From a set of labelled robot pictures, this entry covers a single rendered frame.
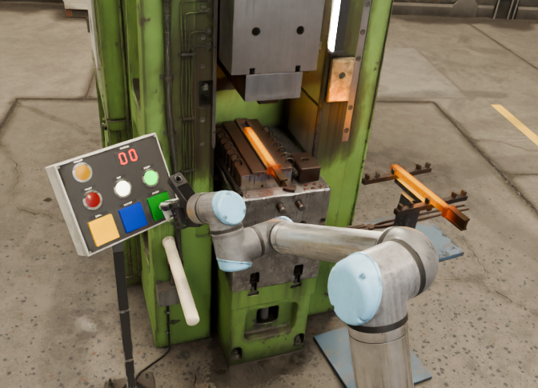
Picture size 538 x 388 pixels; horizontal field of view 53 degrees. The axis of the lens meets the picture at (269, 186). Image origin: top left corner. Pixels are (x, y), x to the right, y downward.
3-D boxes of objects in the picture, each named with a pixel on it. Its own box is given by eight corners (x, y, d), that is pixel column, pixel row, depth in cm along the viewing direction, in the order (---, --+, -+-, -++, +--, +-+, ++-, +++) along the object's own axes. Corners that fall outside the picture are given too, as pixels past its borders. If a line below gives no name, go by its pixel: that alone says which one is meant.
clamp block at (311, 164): (319, 181, 210) (321, 166, 207) (299, 183, 208) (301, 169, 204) (307, 165, 220) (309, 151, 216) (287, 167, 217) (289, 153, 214)
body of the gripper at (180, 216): (172, 229, 164) (194, 230, 155) (163, 202, 163) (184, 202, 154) (192, 220, 169) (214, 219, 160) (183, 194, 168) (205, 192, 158)
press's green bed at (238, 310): (305, 351, 256) (316, 276, 231) (228, 369, 244) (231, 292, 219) (266, 274, 299) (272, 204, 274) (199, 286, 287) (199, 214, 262)
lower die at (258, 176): (291, 184, 207) (292, 165, 202) (239, 191, 200) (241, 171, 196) (255, 134, 240) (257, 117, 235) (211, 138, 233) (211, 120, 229)
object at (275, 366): (331, 381, 243) (331, 379, 242) (202, 414, 224) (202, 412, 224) (298, 318, 274) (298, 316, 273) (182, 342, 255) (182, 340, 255)
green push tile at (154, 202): (174, 212, 176) (167, 190, 174) (155, 221, 171) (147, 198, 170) (172, 212, 177) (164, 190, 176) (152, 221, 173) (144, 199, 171)
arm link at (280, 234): (462, 222, 104) (276, 210, 162) (416, 242, 98) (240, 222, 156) (472, 280, 105) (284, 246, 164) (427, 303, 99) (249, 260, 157)
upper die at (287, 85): (299, 98, 188) (303, 71, 182) (244, 102, 181) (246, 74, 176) (261, 56, 220) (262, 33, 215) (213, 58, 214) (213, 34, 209)
